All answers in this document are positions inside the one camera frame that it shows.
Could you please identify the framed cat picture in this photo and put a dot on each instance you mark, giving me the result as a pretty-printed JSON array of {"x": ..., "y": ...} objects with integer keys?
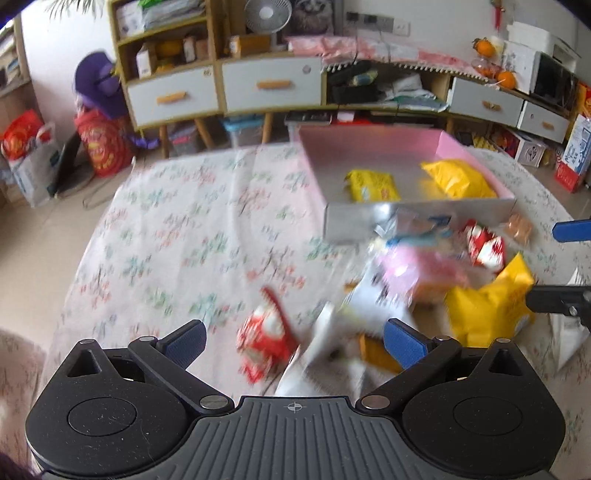
[{"x": 313, "y": 17}]

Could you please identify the orange fruit lower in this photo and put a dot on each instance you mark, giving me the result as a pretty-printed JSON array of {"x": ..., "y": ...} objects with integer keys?
[{"x": 506, "y": 79}]

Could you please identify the small red snack pack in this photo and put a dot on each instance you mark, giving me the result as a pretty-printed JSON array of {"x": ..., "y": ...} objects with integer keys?
[{"x": 265, "y": 342}]

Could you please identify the orange fruit upper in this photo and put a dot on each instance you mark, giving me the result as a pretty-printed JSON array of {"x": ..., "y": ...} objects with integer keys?
[{"x": 484, "y": 48}]

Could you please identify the white text snack pack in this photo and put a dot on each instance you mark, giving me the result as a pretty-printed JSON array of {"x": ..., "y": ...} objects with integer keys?
[{"x": 569, "y": 334}]

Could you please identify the white desk fan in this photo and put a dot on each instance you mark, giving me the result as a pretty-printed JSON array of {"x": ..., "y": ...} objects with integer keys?
[{"x": 268, "y": 17}]

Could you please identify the orange snack bar pack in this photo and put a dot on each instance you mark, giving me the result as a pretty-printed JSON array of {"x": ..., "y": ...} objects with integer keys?
[{"x": 373, "y": 352}]

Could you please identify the yellow small snack pack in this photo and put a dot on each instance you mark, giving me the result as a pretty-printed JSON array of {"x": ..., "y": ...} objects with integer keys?
[{"x": 497, "y": 310}]

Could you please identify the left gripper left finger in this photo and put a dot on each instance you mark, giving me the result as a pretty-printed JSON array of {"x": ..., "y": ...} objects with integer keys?
[{"x": 164, "y": 362}]

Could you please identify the purple plush toy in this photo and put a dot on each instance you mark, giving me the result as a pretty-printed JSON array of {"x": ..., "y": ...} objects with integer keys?
[{"x": 101, "y": 99}]

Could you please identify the floral tablecloth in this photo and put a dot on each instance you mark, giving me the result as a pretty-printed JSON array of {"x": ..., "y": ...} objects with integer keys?
[{"x": 197, "y": 238}]

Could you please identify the clear blue bread pack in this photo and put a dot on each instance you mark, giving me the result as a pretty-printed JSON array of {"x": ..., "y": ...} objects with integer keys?
[{"x": 426, "y": 232}]

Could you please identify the white monkey biscuit pack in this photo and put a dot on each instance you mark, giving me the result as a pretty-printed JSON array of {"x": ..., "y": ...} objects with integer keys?
[{"x": 370, "y": 305}]

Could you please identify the yellow waffle snack pack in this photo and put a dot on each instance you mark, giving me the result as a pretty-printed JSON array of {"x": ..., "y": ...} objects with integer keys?
[{"x": 367, "y": 186}]

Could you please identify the pink silver cardboard box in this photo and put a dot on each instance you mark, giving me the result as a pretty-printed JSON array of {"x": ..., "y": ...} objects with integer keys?
[{"x": 333, "y": 151}]

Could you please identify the low wooden tv console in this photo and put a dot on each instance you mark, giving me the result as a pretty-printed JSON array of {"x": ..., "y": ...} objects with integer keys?
[{"x": 401, "y": 88}]

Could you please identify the wooden shelf drawer cabinet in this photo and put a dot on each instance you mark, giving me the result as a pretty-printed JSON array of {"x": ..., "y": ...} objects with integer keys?
[{"x": 207, "y": 62}]

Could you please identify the small silver blue pack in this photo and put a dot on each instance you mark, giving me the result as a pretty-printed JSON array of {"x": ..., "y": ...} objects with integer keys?
[{"x": 397, "y": 225}]

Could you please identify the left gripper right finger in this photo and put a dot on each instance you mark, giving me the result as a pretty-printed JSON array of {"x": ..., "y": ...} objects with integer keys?
[{"x": 423, "y": 360}]

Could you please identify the yellow ridged snack pack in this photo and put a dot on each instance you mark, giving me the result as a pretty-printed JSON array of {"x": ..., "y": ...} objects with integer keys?
[{"x": 458, "y": 179}]

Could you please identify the pink wafer pack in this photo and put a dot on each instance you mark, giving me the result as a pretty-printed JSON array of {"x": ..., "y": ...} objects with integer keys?
[{"x": 418, "y": 275}]

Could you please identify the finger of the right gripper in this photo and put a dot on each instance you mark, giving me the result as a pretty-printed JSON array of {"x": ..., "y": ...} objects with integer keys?
[
  {"x": 572, "y": 231},
  {"x": 565, "y": 300}
]

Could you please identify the brown cracker clear pack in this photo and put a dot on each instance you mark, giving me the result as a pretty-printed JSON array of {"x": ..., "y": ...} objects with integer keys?
[{"x": 519, "y": 228}]

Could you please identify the pink cloth runner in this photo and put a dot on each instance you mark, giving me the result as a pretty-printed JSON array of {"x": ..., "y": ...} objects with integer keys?
[{"x": 335, "y": 50}]

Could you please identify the orange fruit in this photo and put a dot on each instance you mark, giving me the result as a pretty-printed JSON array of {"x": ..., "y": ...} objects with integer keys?
[
  {"x": 484, "y": 48},
  {"x": 506, "y": 79}
]

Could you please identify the white red shopping bag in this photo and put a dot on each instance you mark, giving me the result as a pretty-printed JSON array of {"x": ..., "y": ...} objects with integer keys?
[{"x": 33, "y": 155}]

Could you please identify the red white candy pack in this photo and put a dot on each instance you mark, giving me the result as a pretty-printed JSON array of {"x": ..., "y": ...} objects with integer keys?
[{"x": 485, "y": 248}]

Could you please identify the black microwave oven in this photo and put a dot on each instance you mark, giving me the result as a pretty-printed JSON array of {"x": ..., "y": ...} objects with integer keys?
[{"x": 552, "y": 83}]

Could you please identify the blue white milk carton box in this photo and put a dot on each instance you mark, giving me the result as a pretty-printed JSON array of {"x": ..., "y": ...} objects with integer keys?
[{"x": 575, "y": 161}]

